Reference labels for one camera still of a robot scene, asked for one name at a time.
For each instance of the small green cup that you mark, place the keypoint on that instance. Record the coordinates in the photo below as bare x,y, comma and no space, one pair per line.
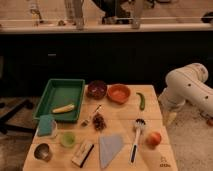
67,139

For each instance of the teal sponge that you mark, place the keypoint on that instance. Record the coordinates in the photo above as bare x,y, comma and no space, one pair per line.
47,126

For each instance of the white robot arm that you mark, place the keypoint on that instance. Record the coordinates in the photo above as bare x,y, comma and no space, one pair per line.
185,84

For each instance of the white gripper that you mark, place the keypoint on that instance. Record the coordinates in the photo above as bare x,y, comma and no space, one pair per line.
169,116

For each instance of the orange bowl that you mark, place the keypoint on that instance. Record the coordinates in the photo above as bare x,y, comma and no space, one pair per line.
118,93

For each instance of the metal cup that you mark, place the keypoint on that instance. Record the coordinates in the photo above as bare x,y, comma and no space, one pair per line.
43,152

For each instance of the small brush with wooden handle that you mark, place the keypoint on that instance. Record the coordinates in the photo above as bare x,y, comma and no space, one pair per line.
89,118

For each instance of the green plastic tray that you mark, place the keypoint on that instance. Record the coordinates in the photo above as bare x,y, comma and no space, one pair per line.
59,93

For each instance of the blue folded cloth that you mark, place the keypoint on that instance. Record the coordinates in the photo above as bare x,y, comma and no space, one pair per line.
109,147

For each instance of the dark red bowl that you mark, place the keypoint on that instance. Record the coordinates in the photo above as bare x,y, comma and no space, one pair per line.
97,89

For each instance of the green chili pepper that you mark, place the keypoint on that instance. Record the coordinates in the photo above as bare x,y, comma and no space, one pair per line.
142,101

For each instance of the brown pine cone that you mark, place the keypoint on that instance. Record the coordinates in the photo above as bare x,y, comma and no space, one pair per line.
99,122

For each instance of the red apple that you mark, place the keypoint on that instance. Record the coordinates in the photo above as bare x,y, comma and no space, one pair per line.
154,139

